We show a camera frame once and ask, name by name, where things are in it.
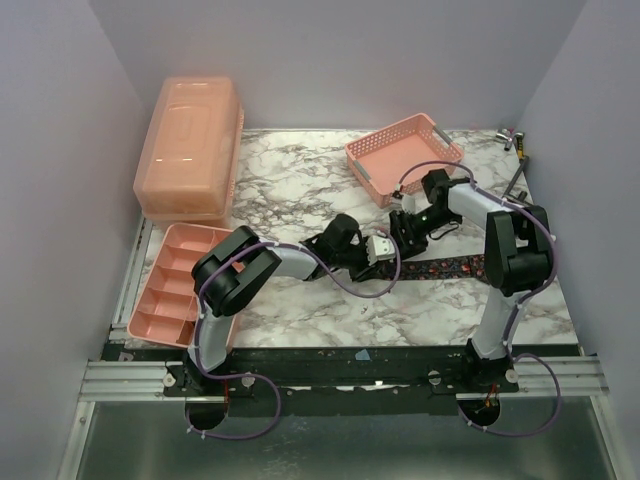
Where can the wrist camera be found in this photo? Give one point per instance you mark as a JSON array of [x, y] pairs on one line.
[[379, 248], [404, 202]]

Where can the pink perforated basket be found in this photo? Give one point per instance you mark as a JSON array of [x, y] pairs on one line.
[[400, 154]]

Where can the pink translucent storage box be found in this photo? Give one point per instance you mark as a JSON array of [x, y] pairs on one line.
[[187, 168]]

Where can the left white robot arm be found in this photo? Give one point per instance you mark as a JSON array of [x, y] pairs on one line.
[[231, 274]]

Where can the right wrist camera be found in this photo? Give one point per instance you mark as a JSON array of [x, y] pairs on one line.
[[404, 202]]

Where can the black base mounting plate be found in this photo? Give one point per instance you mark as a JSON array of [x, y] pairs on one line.
[[336, 381]]

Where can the pink divided organizer tray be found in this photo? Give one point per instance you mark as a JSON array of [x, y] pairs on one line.
[[167, 308]]

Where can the dark floral necktie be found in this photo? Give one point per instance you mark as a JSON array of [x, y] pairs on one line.
[[457, 267]]

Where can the aluminium rail frame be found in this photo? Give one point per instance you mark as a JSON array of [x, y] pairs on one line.
[[566, 375]]

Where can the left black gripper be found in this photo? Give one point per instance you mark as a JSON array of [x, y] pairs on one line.
[[359, 275]]

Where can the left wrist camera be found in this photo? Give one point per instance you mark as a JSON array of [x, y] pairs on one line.
[[379, 248]]

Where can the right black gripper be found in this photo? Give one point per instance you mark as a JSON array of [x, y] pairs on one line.
[[401, 234]]

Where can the grey metal clamp tool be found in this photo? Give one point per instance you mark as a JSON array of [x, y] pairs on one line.
[[505, 136]]

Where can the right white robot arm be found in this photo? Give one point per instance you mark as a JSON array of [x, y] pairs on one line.
[[518, 262]]

